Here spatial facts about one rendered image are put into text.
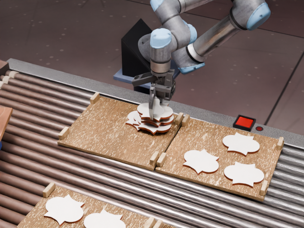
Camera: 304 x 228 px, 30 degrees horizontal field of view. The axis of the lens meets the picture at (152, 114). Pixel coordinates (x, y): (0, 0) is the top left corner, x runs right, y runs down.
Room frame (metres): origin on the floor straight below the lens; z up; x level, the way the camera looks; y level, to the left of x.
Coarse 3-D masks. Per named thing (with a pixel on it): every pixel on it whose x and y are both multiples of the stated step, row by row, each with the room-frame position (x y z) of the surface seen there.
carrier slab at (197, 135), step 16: (192, 128) 1.83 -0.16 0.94; (208, 128) 1.83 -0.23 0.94; (224, 128) 1.83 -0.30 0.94; (176, 144) 1.72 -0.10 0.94; (192, 144) 1.72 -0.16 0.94; (208, 144) 1.72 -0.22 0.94; (272, 144) 1.72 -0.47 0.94; (176, 160) 1.63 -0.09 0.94; (224, 160) 1.63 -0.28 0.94; (240, 160) 1.63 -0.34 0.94; (256, 160) 1.63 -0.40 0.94; (272, 160) 1.63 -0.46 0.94; (176, 176) 1.55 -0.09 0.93; (192, 176) 1.54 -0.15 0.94; (208, 176) 1.54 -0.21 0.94; (224, 176) 1.54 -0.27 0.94; (240, 192) 1.46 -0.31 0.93; (256, 192) 1.46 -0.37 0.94
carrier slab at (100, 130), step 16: (96, 112) 1.94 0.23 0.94; (112, 112) 1.94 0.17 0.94; (128, 112) 1.94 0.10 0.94; (80, 128) 1.83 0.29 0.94; (96, 128) 1.83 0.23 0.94; (112, 128) 1.83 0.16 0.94; (128, 128) 1.83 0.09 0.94; (176, 128) 1.83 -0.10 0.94; (64, 144) 1.73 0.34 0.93; (80, 144) 1.72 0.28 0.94; (96, 144) 1.72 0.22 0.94; (112, 144) 1.72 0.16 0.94; (128, 144) 1.72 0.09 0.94; (144, 144) 1.72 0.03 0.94; (160, 144) 1.72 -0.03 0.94; (128, 160) 1.63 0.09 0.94; (144, 160) 1.63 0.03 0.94
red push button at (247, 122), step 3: (240, 117) 1.91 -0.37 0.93; (237, 120) 1.89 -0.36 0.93; (240, 120) 1.89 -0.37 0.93; (243, 120) 1.89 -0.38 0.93; (246, 120) 1.89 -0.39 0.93; (249, 120) 1.89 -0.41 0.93; (252, 120) 1.89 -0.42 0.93; (237, 123) 1.87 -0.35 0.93; (240, 123) 1.87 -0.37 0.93; (243, 123) 1.87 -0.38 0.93; (246, 123) 1.87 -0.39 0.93; (249, 123) 1.87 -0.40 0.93; (246, 126) 1.85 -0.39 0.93; (249, 126) 1.85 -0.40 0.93
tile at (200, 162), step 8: (192, 152) 1.66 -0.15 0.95; (200, 152) 1.66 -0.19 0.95; (192, 160) 1.62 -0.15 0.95; (200, 160) 1.62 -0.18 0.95; (208, 160) 1.62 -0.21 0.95; (216, 160) 1.62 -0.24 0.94; (192, 168) 1.58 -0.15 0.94; (200, 168) 1.57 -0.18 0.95; (208, 168) 1.57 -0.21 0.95; (216, 168) 1.57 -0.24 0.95
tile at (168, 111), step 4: (140, 104) 1.86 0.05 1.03; (144, 104) 1.86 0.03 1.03; (148, 104) 1.86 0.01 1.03; (160, 104) 1.86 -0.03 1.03; (164, 104) 1.86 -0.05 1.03; (168, 104) 1.87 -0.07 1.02; (140, 108) 1.84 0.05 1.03; (144, 108) 1.84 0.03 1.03; (148, 108) 1.84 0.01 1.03; (164, 108) 1.84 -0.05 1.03; (168, 108) 1.84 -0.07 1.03; (140, 112) 1.81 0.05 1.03; (144, 112) 1.81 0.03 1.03; (148, 112) 1.81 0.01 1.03; (164, 112) 1.81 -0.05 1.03; (168, 112) 1.81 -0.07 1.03; (172, 112) 1.81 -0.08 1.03; (144, 116) 1.78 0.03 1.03; (148, 116) 1.78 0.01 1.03; (156, 116) 1.78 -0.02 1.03; (160, 116) 1.78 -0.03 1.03; (164, 116) 1.78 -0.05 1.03; (168, 116) 1.78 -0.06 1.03; (156, 120) 1.77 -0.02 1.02
